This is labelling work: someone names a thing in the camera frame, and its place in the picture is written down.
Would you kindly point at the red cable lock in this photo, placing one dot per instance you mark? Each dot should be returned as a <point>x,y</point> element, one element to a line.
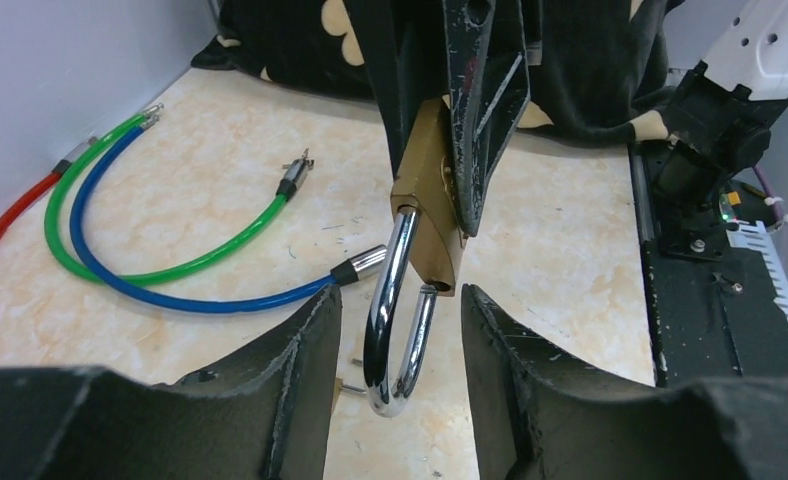
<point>27,199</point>

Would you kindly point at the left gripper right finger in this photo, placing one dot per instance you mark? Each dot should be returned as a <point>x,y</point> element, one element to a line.
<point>539,412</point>

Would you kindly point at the black floral blanket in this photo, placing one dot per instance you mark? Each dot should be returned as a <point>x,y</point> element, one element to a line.
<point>592,72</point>

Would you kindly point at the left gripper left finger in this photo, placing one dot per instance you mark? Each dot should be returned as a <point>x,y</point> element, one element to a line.
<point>261,412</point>

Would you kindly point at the silver key bunch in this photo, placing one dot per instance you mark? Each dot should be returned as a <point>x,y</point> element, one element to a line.
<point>341,387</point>

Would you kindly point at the large brass padlock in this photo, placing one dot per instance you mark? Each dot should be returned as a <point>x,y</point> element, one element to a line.
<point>407,265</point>

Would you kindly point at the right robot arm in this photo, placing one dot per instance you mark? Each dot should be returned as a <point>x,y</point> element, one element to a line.
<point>720,114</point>

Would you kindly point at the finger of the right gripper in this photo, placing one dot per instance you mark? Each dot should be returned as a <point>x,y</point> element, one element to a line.
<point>489,90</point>
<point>402,44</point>

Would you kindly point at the blue cable lock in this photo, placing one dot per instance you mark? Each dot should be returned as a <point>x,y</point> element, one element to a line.
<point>350,271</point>

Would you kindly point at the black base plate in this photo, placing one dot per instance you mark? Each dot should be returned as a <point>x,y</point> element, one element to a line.
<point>716,292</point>

